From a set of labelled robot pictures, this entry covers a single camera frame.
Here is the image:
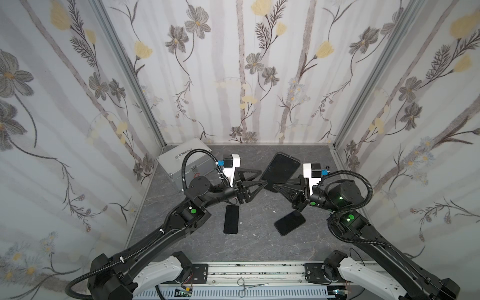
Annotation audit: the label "black phone lying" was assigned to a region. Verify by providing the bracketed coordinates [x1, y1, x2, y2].
[274, 211, 306, 236]
[261, 152, 301, 193]

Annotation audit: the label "black phone lying right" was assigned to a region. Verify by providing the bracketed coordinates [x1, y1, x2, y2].
[274, 211, 306, 236]

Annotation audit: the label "black phone lying far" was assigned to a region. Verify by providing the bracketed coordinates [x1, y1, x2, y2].
[261, 152, 301, 193]

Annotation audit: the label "white slotted cable duct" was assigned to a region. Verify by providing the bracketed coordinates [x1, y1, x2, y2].
[159, 286, 336, 300]

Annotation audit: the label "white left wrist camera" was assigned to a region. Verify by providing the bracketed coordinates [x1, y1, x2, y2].
[216, 154, 241, 187]

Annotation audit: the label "black phone with silver edge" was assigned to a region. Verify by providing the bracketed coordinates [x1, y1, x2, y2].
[223, 205, 240, 235]

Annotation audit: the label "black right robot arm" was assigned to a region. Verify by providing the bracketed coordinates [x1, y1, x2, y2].
[273, 170, 460, 300]

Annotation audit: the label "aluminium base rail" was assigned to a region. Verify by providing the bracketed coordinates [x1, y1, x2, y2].
[108, 261, 398, 286]

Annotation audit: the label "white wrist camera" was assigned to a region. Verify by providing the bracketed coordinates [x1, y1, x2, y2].
[302, 163, 330, 188]
[216, 154, 241, 187]

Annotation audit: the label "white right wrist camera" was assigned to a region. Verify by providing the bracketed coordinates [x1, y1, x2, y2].
[302, 163, 330, 188]

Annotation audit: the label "silver aluminium case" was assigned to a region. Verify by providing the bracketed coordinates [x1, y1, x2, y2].
[157, 137, 215, 192]

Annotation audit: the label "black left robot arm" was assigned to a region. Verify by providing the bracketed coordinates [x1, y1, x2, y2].
[64, 149, 267, 300]

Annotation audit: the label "steel forceps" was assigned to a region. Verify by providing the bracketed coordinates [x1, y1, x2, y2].
[237, 278, 268, 298]

